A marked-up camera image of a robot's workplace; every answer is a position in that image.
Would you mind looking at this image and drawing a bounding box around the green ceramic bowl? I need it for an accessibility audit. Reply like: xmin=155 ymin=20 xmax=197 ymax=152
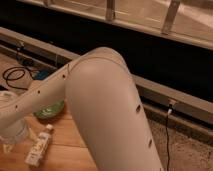
xmin=33 ymin=101 xmax=64 ymax=119

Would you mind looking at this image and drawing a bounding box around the black cable with plug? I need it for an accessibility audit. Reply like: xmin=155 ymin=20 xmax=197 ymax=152
xmin=164 ymin=102 xmax=175 ymax=171

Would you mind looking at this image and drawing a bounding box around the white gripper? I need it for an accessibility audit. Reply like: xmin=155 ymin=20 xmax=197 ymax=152
xmin=0 ymin=119 xmax=38 ymax=154

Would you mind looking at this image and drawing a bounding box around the white plastic bottle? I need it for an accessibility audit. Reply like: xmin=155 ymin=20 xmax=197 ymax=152
xmin=25 ymin=124 xmax=53 ymax=167

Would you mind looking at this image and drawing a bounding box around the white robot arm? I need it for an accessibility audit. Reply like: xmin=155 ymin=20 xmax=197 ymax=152
xmin=0 ymin=47 xmax=164 ymax=171

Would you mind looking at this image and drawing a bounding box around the black coiled cable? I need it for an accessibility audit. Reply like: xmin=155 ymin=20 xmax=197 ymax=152
xmin=2 ymin=65 xmax=37 ymax=90

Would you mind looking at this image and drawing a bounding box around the blue object on floor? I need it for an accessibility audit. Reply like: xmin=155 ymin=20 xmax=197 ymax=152
xmin=34 ymin=70 xmax=50 ymax=80

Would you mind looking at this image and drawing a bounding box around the metal window frame rail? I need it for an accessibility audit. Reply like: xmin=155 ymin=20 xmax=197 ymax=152
xmin=18 ymin=0 xmax=213 ymax=50

